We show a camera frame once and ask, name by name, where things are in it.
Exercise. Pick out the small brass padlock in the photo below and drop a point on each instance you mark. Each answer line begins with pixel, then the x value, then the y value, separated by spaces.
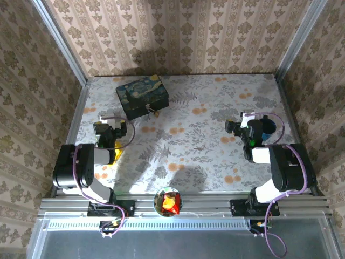
pixel 153 110

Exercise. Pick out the starry night painted box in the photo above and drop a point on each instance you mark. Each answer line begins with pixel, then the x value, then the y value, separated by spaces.
pixel 140 91

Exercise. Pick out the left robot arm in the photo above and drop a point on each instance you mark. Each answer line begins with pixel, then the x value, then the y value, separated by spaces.
pixel 68 168

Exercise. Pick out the dark blue mug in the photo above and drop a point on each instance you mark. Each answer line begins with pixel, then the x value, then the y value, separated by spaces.
pixel 269 126

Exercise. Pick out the yellow plastic object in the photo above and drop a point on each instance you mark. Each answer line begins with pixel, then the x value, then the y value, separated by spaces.
pixel 119 153

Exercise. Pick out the round bowl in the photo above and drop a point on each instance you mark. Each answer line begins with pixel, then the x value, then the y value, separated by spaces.
pixel 157 198

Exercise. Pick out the red yellow snack wrapper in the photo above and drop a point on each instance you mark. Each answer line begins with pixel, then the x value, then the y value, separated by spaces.
pixel 169 203

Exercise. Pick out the grey metal panel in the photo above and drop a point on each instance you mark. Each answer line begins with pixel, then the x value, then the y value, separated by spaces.
pixel 175 244

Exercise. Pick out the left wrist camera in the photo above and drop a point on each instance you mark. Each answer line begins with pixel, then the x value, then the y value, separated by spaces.
pixel 110 121

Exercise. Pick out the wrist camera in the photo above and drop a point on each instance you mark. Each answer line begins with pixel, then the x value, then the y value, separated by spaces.
pixel 247 118
pixel 110 121

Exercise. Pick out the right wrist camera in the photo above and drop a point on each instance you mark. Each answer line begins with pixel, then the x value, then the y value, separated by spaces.
pixel 247 118

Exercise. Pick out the aluminium table edge rail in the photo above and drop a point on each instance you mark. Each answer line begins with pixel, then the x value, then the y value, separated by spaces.
pixel 289 108
pixel 78 113

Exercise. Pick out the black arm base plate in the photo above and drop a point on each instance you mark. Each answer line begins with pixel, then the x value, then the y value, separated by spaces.
pixel 126 209
pixel 238 207

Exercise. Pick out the long aluminium extrusion rail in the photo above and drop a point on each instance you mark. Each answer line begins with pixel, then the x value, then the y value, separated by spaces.
pixel 205 205

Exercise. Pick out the aluminium frame post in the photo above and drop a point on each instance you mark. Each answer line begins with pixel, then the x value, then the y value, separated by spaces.
pixel 60 40
pixel 300 40

